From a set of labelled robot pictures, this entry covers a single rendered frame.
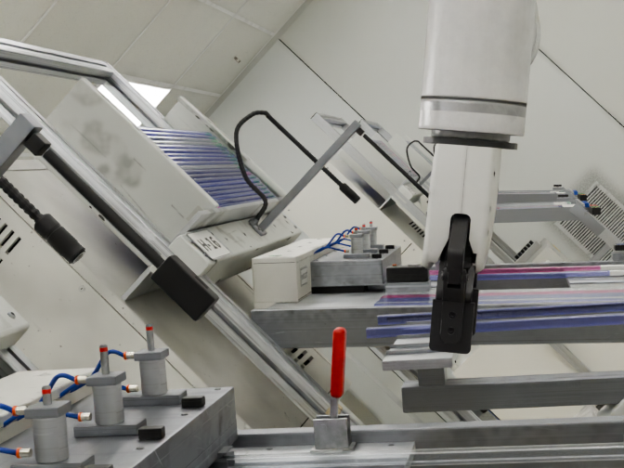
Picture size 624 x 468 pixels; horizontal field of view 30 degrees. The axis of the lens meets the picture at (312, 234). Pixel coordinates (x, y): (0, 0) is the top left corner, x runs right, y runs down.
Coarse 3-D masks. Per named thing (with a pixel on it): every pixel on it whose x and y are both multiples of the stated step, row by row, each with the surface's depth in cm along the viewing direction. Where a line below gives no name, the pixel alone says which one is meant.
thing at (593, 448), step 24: (240, 456) 98; (264, 456) 98; (288, 456) 97; (312, 456) 96; (336, 456) 96; (360, 456) 96; (384, 456) 95; (408, 456) 95; (432, 456) 95; (456, 456) 94; (480, 456) 94; (504, 456) 94; (528, 456) 93; (552, 456) 93; (576, 456) 93; (600, 456) 92
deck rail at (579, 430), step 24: (240, 432) 107; (264, 432) 106; (288, 432) 106; (312, 432) 105; (360, 432) 104; (384, 432) 104; (408, 432) 104; (432, 432) 103; (456, 432) 103; (480, 432) 102; (504, 432) 102; (528, 432) 102; (552, 432) 101; (576, 432) 101; (600, 432) 101
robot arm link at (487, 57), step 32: (448, 0) 89; (480, 0) 88; (512, 0) 88; (448, 32) 89; (480, 32) 88; (512, 32) 89; (448, 64) 89; (480, 64) 88; (512, 64) 89; (448, 96) 89; (480, 96) 89; (512, 96) 89
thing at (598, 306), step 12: (480, 312) 141; (492, 312) 141; (504, 312) 140; (516, 312) 140; (528, 312) 140; (540, 312) 140; (552, 312) 139; (564, 312) 139; (576, 312) 139; (588, 312) 139; (600, 312) 139; (384, 324) 143
